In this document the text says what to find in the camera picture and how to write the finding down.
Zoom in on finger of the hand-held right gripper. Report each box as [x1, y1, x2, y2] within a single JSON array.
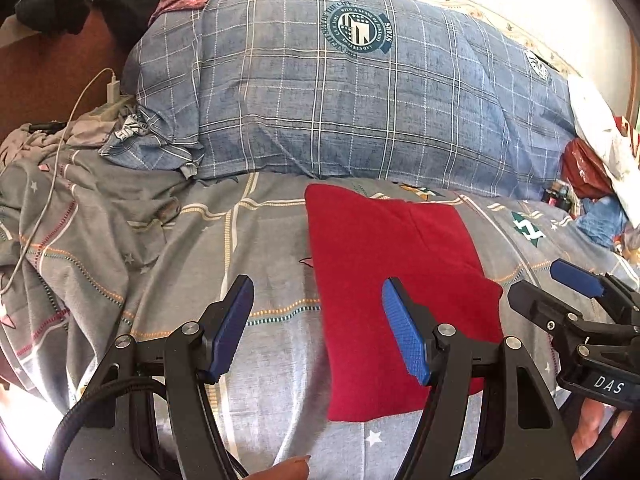
[[549, 258, 640, 313], [507, 280, 640, 348]]

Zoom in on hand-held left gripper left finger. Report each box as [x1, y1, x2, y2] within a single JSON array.
[[75, 275, 256, 480]]

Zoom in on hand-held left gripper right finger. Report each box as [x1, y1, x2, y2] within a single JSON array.
[[381, 276, 581, 480]]

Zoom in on red garment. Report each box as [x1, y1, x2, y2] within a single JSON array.
[[304, 183, 505, 423]]

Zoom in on person's right hand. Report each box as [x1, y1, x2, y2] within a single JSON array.
[[570, 398, 634, 462]]

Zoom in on person's left hand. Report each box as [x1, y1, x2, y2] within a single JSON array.
[[247, 454, 312, 480]]

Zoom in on blue crumpled cloth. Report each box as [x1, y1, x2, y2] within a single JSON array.
[[575, 195, 629, 249]]

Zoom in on grey patterned bed sheet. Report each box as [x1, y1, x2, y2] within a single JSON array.
[[0, 150, 640, 480]]

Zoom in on dark small bottle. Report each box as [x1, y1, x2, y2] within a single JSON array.
[[542, 182, 571, 206]]

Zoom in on red plastic bag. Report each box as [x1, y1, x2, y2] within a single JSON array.
[[562, 137, 614, 199]]

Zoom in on blue plaid pillow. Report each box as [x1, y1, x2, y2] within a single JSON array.
[[100, 0, 581, 198]]

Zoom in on white power strip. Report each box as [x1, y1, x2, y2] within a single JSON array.
[[87, 97, 137, 124]]

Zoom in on white pink crumpled cloth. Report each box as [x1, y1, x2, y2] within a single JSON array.
[[0, 124, 68, 163]]

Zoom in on brown wooden headboard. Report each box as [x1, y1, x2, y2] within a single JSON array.
[[0, 0, 151, 142]]

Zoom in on black braided cable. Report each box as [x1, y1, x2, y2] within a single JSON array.
[[42, 377, 166, 480]]

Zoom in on white charging cable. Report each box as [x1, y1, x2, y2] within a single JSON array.
[[0, 67, 114, 331]]

